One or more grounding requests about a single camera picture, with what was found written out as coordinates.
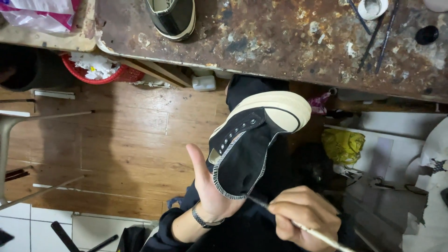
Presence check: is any metal wristwatch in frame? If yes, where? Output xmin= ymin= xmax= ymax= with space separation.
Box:
xmin=191 ymin=202 xmax=225 ymax=229

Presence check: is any person's left hand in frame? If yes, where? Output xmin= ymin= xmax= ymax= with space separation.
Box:
xmin=186 ymin=143 xmax=246 ymax=222

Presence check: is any black cream-soled sneaker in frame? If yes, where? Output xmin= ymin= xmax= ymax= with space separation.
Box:
xmin=208 ymin=91 xmax=312 ymax=201

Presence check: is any red basket with paper scraps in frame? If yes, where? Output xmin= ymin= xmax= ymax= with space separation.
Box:
xmin=62 ymin=52 xmax=145 ymax=85

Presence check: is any white and pink plastic bag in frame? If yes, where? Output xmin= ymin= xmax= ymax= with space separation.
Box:
xmin=0 ymin=0 xmax=82 ymax=34

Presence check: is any white round paint dish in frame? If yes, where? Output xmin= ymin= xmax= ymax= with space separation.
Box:
xmin=358 ymin=0 xmax=389 ymax=21

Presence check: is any wooden side table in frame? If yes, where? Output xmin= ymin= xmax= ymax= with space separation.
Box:
xmin=0 ymin=0 xmax=97 ymax=52

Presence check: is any white plastic bottle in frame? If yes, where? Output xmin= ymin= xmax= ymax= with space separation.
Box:
xmin=192 ymin=75 xmax=217 ymax=92

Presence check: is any black bag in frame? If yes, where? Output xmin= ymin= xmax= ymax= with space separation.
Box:
xmin=116 ymin=226 xmax=147 ymax=252

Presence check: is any dark thin paintbrush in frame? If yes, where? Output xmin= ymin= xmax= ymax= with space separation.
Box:
xmin=375 ymin=0 xmax=400 ymax=75
xmin=357 ymin=14 xmax=385 ymax=74
xmin=348 ymin=0 xmax=371 ymax=35

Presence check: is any person's right hand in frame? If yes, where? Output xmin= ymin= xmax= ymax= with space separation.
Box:
xmin=268 ymin=185 xmax=342 ymax=252

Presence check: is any black rod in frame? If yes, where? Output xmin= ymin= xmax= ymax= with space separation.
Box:
xmin=51 ymin=221 xmax=119 ymax=252

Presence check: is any black round cap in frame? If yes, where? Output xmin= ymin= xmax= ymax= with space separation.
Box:
xmin=415 ymin=25 xmax=439 ymax=45

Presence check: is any metal-legged stool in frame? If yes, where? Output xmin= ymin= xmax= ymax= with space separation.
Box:
xmin=0 ymin=110 xmax=96 ymax=211

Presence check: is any dark green sneaker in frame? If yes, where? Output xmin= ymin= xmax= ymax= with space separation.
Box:
xmin=145 ymin=0 xmax=196 ymax=42

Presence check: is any white flat board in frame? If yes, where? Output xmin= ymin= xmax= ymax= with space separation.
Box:
xmin=324 ymin=124 xmax=426 ymax=191

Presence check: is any stained brown work table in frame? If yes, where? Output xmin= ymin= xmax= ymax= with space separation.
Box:
xmin=94 ymin=0 xmax=448 ymax=104

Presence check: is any yellow plastic bag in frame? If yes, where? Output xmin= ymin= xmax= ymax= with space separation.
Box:
xmin=321 ymin=128 xmax=366 ymax=166

